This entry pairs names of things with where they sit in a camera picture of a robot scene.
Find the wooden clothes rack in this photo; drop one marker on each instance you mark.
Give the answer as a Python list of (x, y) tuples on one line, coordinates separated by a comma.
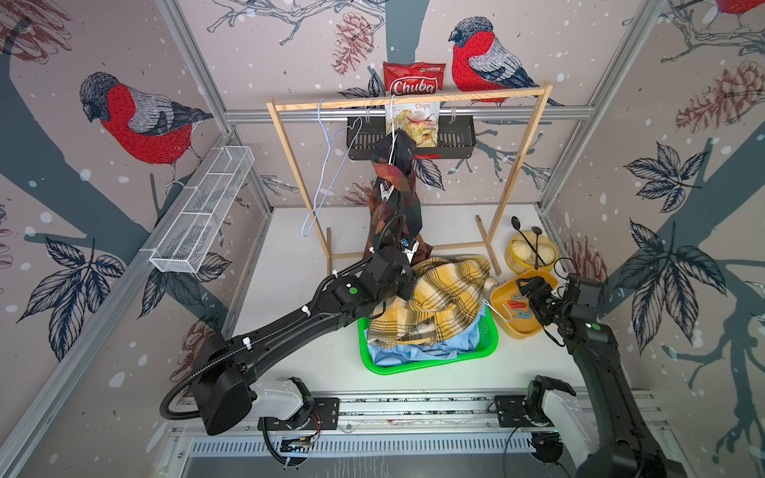
[(541, 94)]

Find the red chips bag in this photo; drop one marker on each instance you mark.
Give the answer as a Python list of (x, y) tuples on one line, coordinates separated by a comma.
[(417, 118)]

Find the short black spoon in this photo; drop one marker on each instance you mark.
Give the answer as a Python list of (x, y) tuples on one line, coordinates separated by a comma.
[(538, 245)]

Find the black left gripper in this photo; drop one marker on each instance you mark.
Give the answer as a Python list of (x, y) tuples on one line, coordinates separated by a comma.
[(409, 284)]

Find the white wire hanger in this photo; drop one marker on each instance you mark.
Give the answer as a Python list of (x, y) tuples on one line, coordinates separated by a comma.
[(325, 183)]

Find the teal clothespin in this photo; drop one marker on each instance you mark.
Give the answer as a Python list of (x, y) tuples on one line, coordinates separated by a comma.
[(520, 314)]

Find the light blue long-sleeve shirt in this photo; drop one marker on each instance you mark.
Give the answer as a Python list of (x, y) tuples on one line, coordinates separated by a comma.
[(464, 343)]

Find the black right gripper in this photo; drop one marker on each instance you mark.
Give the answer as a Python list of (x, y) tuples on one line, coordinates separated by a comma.
[(536, 295)]

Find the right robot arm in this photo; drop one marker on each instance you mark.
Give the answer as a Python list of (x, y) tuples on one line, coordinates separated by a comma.
[(617, 442)]

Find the black wall basket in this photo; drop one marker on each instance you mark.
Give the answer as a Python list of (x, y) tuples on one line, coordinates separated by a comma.
[(455, 139)]

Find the yellow plaid flannel shirt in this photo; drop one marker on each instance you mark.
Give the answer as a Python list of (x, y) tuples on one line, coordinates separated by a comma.
[(446, 300)]

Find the green perforated plastic tray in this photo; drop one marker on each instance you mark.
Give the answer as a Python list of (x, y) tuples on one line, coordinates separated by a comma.
[(487, 346)]

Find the long black spoon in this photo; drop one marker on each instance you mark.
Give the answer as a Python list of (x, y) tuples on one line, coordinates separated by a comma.
[(516, 224)]

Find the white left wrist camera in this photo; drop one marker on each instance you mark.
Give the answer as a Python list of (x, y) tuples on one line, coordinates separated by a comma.
[(409, 248)]

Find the white wire mesh basket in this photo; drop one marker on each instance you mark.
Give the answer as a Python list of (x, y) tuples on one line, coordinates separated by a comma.
[(191, 235)]

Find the yellow bamboo steamer basket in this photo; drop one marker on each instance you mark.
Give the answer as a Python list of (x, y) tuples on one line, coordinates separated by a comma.
[(519, 257)]

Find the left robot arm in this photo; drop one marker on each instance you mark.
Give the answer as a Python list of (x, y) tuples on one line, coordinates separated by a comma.
[(226, 385)]

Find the white hanger of red shirt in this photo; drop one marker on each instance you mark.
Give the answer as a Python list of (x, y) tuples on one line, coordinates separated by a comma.
[(392, 121)]

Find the yellow plastic tray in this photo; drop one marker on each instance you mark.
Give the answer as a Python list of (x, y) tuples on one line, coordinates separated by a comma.
[(517, 328)]

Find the dark red plaid shirt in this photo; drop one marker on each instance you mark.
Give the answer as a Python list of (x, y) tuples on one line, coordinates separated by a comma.
[(403, 211)]

